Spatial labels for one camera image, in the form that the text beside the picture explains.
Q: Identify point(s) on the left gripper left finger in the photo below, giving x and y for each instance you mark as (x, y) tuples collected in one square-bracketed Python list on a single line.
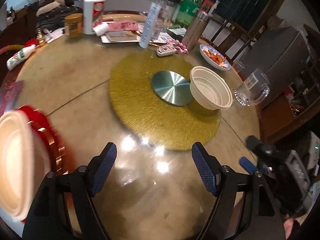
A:
[(99, 168)]

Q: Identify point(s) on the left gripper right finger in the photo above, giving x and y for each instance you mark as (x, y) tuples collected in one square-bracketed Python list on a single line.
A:
[(208, 168)]

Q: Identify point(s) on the red glass plate plain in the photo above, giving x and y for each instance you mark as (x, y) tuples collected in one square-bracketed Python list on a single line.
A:
[(37, 116)]

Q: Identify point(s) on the beige plastic bowl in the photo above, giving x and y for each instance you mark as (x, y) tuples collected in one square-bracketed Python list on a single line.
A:
[(209, 89), (24, 163)]

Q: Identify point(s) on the red glass plate with sticker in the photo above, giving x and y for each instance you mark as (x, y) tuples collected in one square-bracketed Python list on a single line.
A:
[(55, 148)]

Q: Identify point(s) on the gold glitter turntable mat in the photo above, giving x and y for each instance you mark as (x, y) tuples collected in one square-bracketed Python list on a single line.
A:
[(146, 114)]

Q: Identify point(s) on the silver turntable center disc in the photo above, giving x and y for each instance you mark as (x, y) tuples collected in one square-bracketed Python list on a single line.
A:
[(172, 88)]

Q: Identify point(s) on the clear glass beer mug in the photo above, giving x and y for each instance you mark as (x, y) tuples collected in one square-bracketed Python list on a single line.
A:
[(253, 90)]

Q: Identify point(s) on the blue white plate with food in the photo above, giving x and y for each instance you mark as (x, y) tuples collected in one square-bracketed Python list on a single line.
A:
[(214, 57)]

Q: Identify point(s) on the red packet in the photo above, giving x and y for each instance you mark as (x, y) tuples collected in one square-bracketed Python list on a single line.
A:
[(11, 95)]

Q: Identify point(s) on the grey refrigerator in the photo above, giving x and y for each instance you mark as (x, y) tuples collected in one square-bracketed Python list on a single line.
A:
[(281, 55)]

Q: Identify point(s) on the phone in patterned case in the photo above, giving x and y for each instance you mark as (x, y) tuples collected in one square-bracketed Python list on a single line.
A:
[(165, 50)]

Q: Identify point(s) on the wooden chair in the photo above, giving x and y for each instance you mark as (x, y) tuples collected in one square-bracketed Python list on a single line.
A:
[(236, 32)]

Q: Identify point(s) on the small white green bottle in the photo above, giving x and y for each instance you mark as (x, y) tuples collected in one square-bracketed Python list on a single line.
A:
[(20, 56)]

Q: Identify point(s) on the small white cup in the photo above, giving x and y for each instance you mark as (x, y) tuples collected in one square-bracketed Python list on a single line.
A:
[(101, 29)]

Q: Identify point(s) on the small gold bell ornament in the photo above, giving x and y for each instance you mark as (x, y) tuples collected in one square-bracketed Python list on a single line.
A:
[(40, 37)]

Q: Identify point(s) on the stainless steel thermos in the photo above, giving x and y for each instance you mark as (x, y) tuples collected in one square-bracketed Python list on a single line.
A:
[(195, 29)]

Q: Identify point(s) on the pink cloth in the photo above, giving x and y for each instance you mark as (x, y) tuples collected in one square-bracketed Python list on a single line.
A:
[(123, 25)]

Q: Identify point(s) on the gold lid glass jar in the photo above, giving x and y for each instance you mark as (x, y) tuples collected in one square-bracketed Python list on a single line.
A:
[(73, 24)]

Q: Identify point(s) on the red yellow hula hoop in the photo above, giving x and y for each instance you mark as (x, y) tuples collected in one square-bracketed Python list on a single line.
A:
[(10, 48)]

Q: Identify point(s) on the dark quilted jacket fur collar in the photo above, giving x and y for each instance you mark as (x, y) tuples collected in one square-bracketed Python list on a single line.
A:
[(52, 16)]

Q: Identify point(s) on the clear glass jar black lid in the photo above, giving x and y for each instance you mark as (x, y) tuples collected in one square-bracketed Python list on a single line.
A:
[(168, 9)]

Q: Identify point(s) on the white liquor bottle red cap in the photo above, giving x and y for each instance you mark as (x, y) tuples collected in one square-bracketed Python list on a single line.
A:
[(92, 15)]

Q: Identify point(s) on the green plastic bottle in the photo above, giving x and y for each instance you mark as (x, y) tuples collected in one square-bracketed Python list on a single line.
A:
[(187, 11)]

